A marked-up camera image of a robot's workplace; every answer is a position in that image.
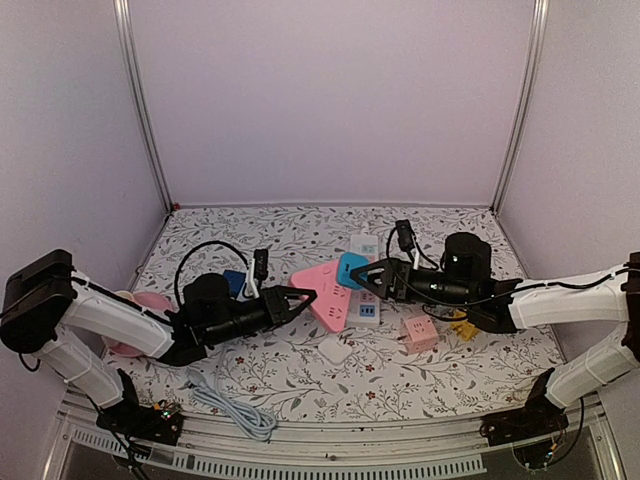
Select aluminium frame post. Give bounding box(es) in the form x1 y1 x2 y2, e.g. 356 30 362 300
490 0 550 217
113 0 174 214

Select left aluminium frame post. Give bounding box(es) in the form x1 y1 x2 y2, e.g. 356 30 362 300
113 0 174 214

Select front aluminium rail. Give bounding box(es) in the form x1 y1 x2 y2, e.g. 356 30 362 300
42 389 626 480

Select floral patterned table mat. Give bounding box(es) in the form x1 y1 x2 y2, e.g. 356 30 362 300
106 206 563 422

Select white cube socket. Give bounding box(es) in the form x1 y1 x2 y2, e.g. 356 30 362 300
317 337 353 366

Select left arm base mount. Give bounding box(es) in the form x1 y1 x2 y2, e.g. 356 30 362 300
96 369 184 446

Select cyan square adapter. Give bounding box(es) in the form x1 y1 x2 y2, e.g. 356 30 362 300
336 252 370 291

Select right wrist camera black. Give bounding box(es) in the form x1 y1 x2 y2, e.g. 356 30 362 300
395 220 418 268

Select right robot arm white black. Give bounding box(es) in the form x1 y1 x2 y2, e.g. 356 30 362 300
349 232 639 436

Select right aluminium frame post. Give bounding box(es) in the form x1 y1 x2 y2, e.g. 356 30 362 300
490 0 550 217

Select yellow cube socket plug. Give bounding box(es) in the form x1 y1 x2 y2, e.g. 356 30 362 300
450 311 478 342

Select white power strip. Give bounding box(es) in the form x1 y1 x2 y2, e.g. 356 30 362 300
346 223 380 329

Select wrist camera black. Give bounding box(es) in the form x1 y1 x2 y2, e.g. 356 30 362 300
395 220 418 268
251 248 269 296

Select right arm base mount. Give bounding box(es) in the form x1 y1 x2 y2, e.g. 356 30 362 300
479 368 569 446

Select pink saucer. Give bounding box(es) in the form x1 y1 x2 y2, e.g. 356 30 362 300
103 292 175 358

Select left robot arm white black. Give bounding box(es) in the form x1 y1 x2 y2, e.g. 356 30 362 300
1 249 317 434

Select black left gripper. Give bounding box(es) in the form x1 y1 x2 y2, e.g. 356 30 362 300
205 285 317 348

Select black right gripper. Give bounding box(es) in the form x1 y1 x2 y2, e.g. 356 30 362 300
351 257 475 310

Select pink cube socket plug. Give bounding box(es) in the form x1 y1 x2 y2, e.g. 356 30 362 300
399 315 439 354

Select grey-blue power strip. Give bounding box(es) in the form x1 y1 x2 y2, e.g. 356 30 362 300
238 278 260 300

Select pink triangular socket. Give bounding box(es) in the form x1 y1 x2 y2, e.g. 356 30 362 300
290 259 351 333

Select dark blue cube socket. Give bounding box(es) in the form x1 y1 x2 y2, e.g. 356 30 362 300
223 269 246 296

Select cream pink cup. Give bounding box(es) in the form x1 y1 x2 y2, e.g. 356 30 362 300
115 290 135 302

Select grey coiled power cable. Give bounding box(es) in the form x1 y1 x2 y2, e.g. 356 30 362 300
184 349 279 441

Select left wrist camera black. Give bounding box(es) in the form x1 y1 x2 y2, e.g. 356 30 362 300
251 248 269 296

